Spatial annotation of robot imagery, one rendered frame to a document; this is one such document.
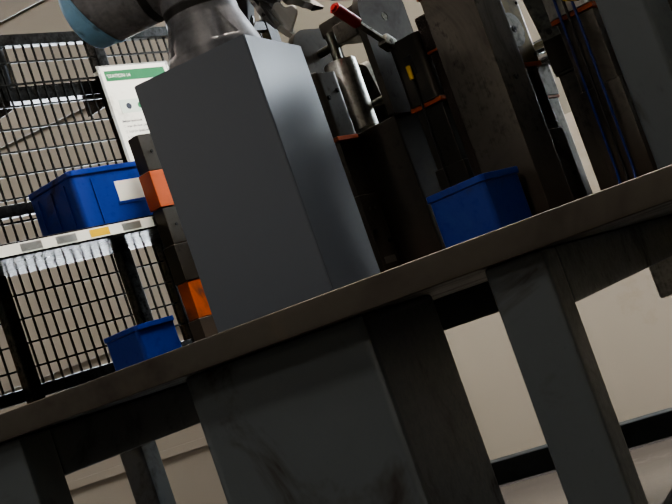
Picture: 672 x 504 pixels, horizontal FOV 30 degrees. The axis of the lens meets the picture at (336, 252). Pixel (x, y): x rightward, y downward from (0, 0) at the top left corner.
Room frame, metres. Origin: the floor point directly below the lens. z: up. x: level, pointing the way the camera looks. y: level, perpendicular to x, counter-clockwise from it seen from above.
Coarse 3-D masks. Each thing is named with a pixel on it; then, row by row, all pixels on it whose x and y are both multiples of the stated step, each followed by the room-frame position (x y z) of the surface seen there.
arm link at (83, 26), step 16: (64, 0) 1.93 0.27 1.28; (80, 0) 1.91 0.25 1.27; (96, 0) 1.90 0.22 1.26; (112, 0) 1.90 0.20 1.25; (128, 0) 1.89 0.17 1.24; (64, 16) 1.93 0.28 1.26; (80, 16) 1.92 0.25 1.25; (96, 16) 1.91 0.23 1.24; (112, 16) 1.91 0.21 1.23; (128, 16) 1.91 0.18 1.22; (144, 16) 1.91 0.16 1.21; (80, 32) 1.93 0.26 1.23; (96, 32) 1.93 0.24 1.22; (112, 32) 1.93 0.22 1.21; (128, 32) 1.94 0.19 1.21
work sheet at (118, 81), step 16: (128, 64) 3.03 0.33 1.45; (144, 64) 3.06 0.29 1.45; (160, 64) 3.10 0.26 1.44; (112, 80) 2.98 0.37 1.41; (128, 80) 3.01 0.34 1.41; (144, 80) 3.05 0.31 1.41; (112, 96) 2.96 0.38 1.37; (128, 96) 3.00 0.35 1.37; (112, 112) 2.95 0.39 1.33; (128, 112) 2.99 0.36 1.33; (128, 128) 2.98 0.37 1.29; (144, 128) 3.01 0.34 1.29; (128, 144) 2.96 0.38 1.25; (128, 160) 2.95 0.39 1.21
